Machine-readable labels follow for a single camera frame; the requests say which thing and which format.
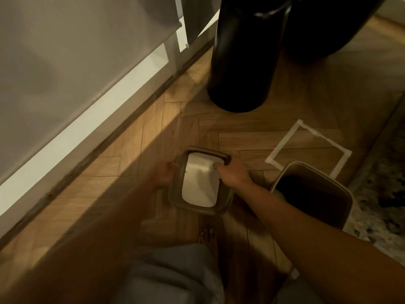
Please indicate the person's right hand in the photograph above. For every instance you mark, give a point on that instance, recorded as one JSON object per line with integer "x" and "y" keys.
{"x": 234, "y": 175}

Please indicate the person's left hand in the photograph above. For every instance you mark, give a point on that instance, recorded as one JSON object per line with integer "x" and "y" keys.
{"x": 164, "y": 174}

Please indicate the swing lid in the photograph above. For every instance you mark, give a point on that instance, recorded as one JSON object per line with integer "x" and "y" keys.
{"x": 197, "y": 186}

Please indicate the beige trash bin body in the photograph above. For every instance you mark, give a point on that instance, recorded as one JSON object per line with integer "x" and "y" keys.
{"x": 316, "y": 199}

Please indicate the white tape square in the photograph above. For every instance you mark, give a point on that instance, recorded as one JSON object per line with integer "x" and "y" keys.
{"x": 343, "y": 158}

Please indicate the person's left forearm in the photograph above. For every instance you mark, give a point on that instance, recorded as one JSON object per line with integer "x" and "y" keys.
{"x": 88, "y": 250}

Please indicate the person's right forearm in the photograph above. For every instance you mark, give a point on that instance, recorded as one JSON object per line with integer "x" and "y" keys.
{"x": 326, "y": 250}

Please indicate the person's left foot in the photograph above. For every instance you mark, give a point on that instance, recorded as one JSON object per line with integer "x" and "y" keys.
{"x": 207, "y": 239}

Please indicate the person's grey trousers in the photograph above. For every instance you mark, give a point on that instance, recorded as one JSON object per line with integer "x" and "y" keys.
{"x": 177, "y": 278}

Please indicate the wide grey curtain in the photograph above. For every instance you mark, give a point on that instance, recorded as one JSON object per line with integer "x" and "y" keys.
{"x": 69, "y": 60}

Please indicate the patterned grey rug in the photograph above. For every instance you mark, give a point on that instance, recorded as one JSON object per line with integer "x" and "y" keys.
{"x": 383, "y": 199}

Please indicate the narrow grey curtain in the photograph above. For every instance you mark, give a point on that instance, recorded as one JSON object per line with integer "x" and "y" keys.
{"x": 199, "y": 15}

